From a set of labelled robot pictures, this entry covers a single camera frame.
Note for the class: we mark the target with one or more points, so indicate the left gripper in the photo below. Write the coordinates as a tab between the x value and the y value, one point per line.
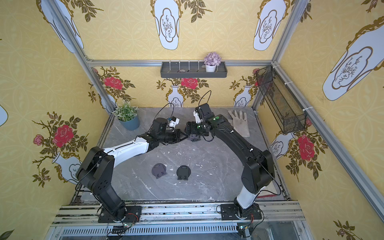
175	135

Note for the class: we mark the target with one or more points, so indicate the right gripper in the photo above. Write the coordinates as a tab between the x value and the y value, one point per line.
193	131

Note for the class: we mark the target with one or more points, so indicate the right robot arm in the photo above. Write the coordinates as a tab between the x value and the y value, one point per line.
258	171

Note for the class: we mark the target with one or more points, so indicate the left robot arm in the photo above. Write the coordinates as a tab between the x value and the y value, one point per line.
97	169

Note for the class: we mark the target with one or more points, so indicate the purple phone stand front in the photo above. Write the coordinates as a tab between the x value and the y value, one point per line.
159	170

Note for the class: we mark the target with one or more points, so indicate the black phone stand front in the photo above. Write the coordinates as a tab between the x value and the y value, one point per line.
183	173

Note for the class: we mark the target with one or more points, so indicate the green plant blue pot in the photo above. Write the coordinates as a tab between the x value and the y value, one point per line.
127	115

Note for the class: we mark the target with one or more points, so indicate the grey work glove back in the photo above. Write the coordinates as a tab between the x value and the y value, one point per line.
240	122

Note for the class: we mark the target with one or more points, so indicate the purple flower white pot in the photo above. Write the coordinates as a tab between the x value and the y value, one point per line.
212	60

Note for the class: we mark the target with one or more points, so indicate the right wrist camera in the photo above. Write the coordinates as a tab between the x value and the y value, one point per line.
197	118

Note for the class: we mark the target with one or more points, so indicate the grey wall shelf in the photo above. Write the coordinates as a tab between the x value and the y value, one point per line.
191	69

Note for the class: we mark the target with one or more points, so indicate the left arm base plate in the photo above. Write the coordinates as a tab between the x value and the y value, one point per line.
128	214

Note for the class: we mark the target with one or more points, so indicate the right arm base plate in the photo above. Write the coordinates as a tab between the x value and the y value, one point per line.
235	212

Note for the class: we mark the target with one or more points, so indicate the black wire mesh basket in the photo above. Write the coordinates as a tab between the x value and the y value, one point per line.
284	106

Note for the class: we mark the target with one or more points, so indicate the aluminium frame rail front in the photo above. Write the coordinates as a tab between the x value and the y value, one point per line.
272	220

